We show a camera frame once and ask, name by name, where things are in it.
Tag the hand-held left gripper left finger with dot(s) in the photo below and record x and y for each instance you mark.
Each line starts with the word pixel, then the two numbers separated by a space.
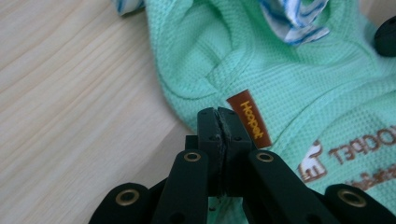
pixel 211 133

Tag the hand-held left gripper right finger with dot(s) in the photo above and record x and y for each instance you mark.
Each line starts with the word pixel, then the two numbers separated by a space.
pixel 235 137

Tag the mint green pet garment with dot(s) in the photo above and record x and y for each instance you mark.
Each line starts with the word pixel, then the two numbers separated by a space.
pixel 218 46

